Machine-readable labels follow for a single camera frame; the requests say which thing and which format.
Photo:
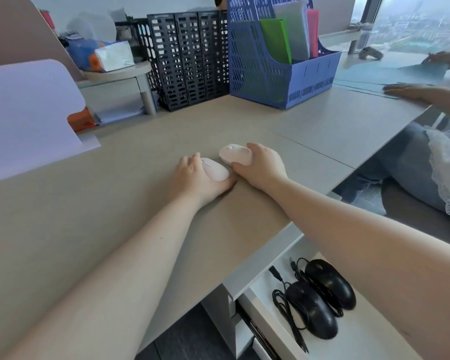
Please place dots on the black mesh file holder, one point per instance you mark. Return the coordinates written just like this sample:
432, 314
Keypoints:
189, 59

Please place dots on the person's right hand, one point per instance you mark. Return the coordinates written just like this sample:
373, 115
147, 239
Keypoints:
266, 168

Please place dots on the green folder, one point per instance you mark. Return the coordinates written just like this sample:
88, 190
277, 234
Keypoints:
275, 41

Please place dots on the pink computer mouse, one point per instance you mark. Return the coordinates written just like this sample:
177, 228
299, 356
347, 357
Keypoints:
217, 169
235, 153

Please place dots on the teal paper sheets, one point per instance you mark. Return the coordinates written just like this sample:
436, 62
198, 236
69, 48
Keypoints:
390, 76

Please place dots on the person's left thumb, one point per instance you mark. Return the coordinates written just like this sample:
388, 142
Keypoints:
225, 184

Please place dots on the red object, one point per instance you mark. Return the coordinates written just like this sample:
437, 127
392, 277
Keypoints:
47, 19

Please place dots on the blue plastic bag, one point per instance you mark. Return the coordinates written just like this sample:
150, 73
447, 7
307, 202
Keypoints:
80, 52

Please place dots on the beige desk partition board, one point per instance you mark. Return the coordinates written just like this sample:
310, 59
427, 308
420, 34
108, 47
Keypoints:
11, 29

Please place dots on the person's left forearm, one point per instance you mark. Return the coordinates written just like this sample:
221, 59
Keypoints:
127, 273

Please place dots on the grey stapler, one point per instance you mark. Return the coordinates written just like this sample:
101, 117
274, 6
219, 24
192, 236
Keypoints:
371, 53

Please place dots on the person's left hand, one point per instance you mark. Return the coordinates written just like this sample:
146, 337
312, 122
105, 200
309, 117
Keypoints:
189, 181

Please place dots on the grey folder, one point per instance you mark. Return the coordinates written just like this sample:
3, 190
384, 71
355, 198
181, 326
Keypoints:
292, 29

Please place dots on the lavender paper sheet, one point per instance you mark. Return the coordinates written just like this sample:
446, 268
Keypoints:
26, 116

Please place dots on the crumpled white plastic bag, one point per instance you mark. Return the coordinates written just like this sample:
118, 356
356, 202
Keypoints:
92, 26

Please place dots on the person's right forearm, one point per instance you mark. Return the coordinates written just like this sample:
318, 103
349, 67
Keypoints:
360, 243

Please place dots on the person's right thumb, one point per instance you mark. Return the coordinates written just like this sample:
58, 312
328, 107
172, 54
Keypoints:
242, 169

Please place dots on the white desk drawer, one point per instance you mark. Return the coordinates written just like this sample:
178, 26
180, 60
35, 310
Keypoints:
360, 333

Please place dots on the black mesh pen holder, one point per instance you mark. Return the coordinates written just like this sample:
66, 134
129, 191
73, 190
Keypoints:
129, 37

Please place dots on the white tissue pack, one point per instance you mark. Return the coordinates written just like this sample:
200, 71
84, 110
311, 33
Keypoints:
114, 56

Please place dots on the blue plastic file rack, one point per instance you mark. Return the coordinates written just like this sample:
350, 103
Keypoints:
255, 78

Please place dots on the orange packet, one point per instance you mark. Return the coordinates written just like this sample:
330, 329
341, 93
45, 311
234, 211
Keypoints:
80, 119

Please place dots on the pink folder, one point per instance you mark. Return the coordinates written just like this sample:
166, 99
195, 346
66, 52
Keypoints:
313, 33

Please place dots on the dark grey chair seat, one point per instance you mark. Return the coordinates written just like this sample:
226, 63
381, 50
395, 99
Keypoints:
416, 217

